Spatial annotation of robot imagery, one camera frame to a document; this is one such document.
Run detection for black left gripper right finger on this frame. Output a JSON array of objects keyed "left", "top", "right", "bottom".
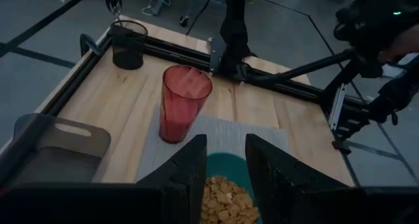
[{"left": 245, "top": 133, "right": 368, "bottom": 224}]

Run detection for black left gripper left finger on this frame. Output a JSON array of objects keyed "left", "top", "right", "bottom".
[{"left": 136, "top": 134, "right": 208, "bottom": 224}]

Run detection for teal bowl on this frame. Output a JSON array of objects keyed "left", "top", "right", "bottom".
[{"left": 205, "top": 152, "right": 263, "bottom": 224}]

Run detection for black mesh pen cup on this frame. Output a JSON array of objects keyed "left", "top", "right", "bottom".
[{"left": 109, "top": 19, "right": 149, "bottom": 71}]

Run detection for red faceted plastic cup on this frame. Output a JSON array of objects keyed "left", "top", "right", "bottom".
[{"left": 158, "top": 64, "right": 213, "bottom": 145}]

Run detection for person's forearm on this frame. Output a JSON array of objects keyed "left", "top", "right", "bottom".
[{"left": 377, "top": 23, "right": 419, "bottom": 64}]

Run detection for golden cereal flakes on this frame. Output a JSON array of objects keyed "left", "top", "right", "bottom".
[{"left": 200, "top": 175, "right": 261, "bottom": 224}]

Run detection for black curved clamp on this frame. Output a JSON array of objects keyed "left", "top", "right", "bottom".
[{"left": 79, "top": 33, "right": 103, "bottom": 58}]

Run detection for grey woven placemat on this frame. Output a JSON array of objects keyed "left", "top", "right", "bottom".
[{"left": 134, "top": 104, "right": 291, "bottom": 184}]

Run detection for grey plastic tray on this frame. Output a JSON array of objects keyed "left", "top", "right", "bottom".
[{"left": 0, "top": 113, "right": 112, "bottom": 186}]

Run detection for white green floor cable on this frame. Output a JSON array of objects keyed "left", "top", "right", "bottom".
[{"left": 141, "top": 0, "right": 172, "bottom": 16}]

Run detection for black floor cable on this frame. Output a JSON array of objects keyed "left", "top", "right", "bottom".
[{"left": 185, "top": 0, "right": 216, "bottom": 36}]

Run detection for black table frame rail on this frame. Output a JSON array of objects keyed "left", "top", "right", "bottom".
[
  {"left": 41, "top": 33, "right": 114, "bottom": 117},
  {"left": 143, "top": 35, "right": 373, "bottom": 109}
]

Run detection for white metal bracket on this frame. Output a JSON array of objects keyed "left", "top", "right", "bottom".
[{"left": 327, "top": 83, "right": 347, "bottom": 131}]

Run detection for grey metal bracket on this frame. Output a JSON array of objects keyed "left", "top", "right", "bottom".
[{"left": 207, "top": 37, "right": 227, "bottom": 75}]

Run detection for black diagonal frame strut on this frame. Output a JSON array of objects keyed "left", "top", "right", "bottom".
[{"left": 247, "top": 48, "right": 357, "bottom": 84}]

